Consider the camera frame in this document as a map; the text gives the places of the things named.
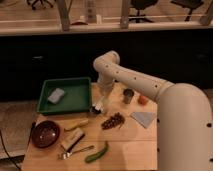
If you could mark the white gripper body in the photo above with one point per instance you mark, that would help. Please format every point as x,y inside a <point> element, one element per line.
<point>100,106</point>

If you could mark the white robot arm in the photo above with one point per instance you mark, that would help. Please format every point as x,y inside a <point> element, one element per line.
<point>185,115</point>

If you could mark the wooden scrub brush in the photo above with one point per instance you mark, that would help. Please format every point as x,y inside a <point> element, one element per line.
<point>72,139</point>

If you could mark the yellow banana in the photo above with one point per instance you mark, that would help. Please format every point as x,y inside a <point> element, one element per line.
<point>76,124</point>

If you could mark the dark grape bunch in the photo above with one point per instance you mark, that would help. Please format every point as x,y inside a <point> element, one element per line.
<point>117,120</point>

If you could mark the green plastic tray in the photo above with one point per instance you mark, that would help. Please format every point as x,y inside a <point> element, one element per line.
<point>76,98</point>

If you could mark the grey sponge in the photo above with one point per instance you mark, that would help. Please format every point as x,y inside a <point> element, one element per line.
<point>56,95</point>

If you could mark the orange fruit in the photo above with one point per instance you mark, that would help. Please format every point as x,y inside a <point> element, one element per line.
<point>142,100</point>

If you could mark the blue grey cloth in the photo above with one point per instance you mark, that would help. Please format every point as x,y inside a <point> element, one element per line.
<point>143,118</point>

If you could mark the green cucumber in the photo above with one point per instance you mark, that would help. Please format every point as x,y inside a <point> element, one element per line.
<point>97,155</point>

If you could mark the dark red bowl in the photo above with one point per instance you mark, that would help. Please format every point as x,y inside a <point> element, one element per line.
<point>45,134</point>

